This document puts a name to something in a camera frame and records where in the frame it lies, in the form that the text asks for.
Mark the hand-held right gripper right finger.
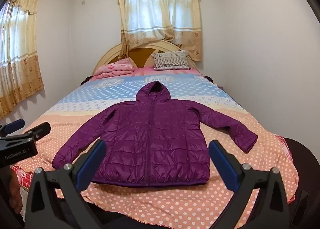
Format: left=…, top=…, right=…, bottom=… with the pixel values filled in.
left=208, top=140, right=297, bottom=229

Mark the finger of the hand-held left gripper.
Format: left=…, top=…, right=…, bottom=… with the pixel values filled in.
left=0, top=118, right=25, bottom=137
left=21, top=122, right=52, bottom=142

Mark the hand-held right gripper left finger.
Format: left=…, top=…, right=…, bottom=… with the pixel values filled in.
left=25, top=139, right=108, bottom=229

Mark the purple hooded puffer jacket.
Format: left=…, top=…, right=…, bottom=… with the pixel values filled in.
left=52, top=81, right=258, bottom=187

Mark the person's left forearm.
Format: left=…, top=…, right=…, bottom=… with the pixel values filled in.
left=9, top=166, right=22, bottom=216

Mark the polka dot bedspread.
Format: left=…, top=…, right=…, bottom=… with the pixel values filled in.
left=11, top=65, right=299, bottom=229

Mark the narrow beige patterned curtain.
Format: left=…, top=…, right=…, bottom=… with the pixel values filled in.
left=0, top=0, right=45, bottom=119

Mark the dark round stool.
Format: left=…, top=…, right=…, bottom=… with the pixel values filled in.
left=282, top=137, right=320, bottom=204

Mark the pink folded quilt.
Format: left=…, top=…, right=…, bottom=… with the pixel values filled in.
left=94, top=59, right=135, bottom=80

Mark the striped floral pillow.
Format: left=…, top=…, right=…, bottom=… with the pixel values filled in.
left=151, top=50, right=191, bottom=71

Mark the cream wooden headboard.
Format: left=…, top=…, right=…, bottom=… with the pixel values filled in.
left=92, top=40, right=198, bottom=76

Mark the wide beige patterned curtain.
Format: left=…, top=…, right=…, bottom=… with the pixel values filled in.
left=116, top=0, right=202, bottom=62

